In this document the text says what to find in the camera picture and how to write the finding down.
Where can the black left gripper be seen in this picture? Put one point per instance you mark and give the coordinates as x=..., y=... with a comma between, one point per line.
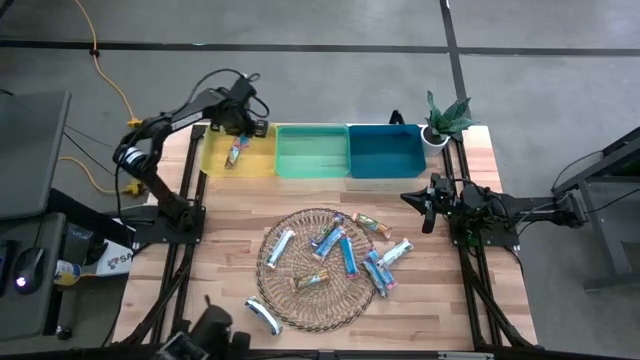
x=240, y=107

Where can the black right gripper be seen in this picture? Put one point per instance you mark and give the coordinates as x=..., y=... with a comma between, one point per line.
x=440, y=195

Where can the green orange granola bar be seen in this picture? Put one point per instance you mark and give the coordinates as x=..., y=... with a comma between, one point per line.
x=372, y=225

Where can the red green granola bar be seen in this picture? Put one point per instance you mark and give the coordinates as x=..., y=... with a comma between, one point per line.
x=231, y=159

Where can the dark blue granola bar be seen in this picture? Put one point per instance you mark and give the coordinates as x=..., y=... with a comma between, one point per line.
x=324, y=234

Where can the green brown granola bar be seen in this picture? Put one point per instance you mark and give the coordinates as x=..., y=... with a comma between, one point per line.
x=310, y=279

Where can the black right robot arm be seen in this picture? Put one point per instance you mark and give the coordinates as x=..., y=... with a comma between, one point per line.
x=530, y=207

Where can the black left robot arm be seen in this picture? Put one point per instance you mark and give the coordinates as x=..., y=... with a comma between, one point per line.
x=165, y=122

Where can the blue plastic bin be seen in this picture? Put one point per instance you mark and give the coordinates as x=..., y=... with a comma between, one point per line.
x=387, y=152

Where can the potted plant white pot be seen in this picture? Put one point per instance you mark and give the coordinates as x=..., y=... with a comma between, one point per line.
x=434, y=145

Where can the yellow plastic bin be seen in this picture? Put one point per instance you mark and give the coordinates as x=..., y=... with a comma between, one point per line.
x=260, y=160

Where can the black floor tape strip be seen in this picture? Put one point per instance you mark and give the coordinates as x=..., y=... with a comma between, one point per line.
x=445, y=20
x=250, y=47

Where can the black clamp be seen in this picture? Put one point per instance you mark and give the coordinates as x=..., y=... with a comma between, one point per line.
x=396, y=117

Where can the teal plastic bin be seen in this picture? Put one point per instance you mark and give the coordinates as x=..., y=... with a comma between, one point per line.
x=312, y=152

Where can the round woven straw placemat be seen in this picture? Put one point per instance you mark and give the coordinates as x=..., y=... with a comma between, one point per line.
x=320, y=307

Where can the white printed bag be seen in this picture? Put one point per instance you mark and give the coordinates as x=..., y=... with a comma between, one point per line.
x=117, y=262

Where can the black container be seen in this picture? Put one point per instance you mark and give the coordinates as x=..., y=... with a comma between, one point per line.
x=80, y=245

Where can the grey desk top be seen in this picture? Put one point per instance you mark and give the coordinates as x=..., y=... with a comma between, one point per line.
x=30, y=150

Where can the yellow white bottle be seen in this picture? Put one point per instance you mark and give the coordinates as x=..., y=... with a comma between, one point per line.
x=67, y=272

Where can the black computer mouse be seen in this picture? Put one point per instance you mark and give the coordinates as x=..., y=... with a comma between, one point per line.
x=30, y=265

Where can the black caster wheel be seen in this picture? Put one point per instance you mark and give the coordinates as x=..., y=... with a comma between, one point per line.
x=63, y=333

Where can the grey side table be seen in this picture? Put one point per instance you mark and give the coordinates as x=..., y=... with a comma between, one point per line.
x=30, y=315

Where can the black aluminium frame rails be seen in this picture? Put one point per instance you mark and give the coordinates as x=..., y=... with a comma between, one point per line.
x=181, y=255
x=470, y=257

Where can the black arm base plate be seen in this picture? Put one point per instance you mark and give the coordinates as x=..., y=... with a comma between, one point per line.
x=150, y=235
x=505, y=239

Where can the silver metal bracket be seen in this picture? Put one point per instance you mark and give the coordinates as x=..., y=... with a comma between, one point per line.
x=465, y=356

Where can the grey metal desk frame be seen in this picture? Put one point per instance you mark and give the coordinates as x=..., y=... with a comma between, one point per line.
x=607, y=240

